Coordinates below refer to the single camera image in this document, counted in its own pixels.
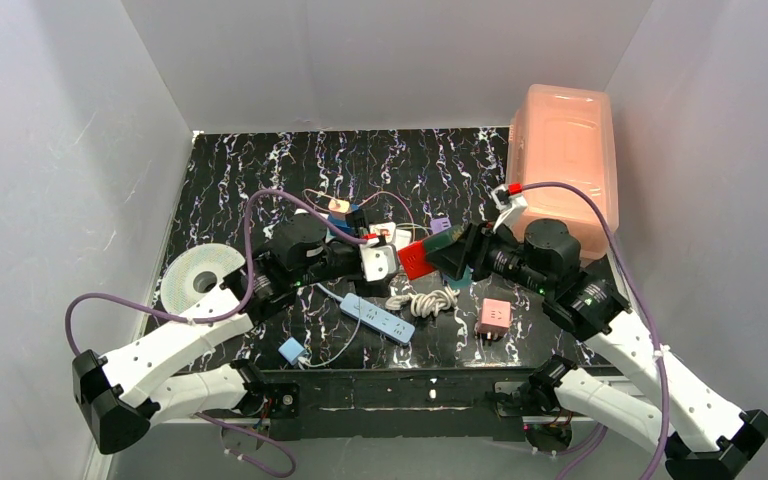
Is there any coiled white power cord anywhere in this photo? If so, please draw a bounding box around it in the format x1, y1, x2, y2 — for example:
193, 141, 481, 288
383, 284, 462, 319

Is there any light blue power cord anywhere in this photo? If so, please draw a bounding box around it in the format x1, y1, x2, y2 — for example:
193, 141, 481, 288
314, 283, 349, 313

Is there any white cube socket adapter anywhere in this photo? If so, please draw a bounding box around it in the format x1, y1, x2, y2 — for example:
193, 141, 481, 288
370, 222, 397, 244

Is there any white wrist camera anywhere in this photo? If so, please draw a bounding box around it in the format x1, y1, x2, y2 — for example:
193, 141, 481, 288
359, 243, 399, 282
491, 183, 528, 232

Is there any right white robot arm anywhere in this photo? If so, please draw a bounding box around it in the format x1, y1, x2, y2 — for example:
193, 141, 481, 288
423, 219, 768, 479

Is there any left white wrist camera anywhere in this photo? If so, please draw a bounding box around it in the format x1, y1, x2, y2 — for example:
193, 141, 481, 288
359, 243, 399, 282

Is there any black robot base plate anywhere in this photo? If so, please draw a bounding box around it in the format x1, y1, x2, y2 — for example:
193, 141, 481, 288
264, 367, 542, 442

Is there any light blue charger plug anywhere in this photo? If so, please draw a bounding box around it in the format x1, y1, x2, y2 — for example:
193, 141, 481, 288
278, 338, 307, 366

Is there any pink cube socket adapter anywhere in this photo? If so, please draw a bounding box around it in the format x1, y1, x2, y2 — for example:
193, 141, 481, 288
474, 298, 512, 341

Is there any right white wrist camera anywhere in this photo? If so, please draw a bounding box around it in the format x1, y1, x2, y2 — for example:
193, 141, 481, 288
491, 183, 528, 232

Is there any green cube socket adapter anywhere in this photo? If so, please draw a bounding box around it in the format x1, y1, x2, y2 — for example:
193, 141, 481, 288
422, 224, 467, 256

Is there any purple cube socket adapter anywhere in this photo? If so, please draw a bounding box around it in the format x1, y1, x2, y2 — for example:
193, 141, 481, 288
430, 217, 452, 234

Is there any blue cube socket adapter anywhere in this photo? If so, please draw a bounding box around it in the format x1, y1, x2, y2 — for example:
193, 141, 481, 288
343, 205, 369, 236

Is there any white power strip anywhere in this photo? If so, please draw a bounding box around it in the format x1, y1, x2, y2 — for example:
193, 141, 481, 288
392, 222, 431, 250

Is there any small pink charger plug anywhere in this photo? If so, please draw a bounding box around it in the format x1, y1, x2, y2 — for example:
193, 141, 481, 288
328, 198, 354, 223

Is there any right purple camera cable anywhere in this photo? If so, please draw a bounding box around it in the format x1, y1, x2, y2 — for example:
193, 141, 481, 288
506, 181, 671, 480

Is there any teal charger plug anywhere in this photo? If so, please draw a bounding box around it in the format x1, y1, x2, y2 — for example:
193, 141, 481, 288
446, 268, 473, 289

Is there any pink translucent storage box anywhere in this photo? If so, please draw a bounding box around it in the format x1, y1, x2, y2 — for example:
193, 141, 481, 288
506, 84, 619, 263

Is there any red cube socket adapter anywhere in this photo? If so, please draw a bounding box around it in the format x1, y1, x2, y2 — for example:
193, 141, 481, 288
397, 241, 437, 280

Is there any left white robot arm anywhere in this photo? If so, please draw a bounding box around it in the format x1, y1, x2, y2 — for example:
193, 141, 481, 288
72, 214, 398, 454

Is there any blue power strip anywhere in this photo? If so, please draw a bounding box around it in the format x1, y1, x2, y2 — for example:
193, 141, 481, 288
339, 293, 415, 346

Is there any white filament spool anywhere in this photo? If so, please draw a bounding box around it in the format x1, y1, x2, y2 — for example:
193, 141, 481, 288
160, 243, 245, 315

